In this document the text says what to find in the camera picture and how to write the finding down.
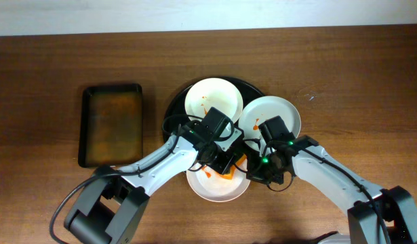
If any orange sponge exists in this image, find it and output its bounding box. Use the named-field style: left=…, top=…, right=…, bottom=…
left=201, top=155, right=247, bottom=180

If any white plate bottom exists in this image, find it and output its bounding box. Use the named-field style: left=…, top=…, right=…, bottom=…
left=186, top=163, right=250, bottom=203

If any white plate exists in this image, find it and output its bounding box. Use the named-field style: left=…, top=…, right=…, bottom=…
left=184, top=78, right=243, bottom=123
left=186, top=163, right=250, bottom=203

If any pale green plate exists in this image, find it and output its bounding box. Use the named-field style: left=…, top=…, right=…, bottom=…
left=238, top=96, right=301, bottom=141

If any white plate top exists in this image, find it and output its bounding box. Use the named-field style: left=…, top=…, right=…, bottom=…
left=184, top=78, right=243, bottom=123

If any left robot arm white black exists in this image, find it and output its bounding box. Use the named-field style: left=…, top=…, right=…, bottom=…
left=49, top=108, right=244, bottom=243

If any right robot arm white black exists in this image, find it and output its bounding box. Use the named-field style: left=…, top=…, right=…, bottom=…
left=247, top=116, right=417, bottom=243

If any round black tray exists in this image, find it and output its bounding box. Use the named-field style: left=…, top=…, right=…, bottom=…
left=163, top=76, right=265, bottom=142

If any black rectangular tray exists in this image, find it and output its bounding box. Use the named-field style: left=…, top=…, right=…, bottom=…
left=78, top=83, right=143, bottom=168

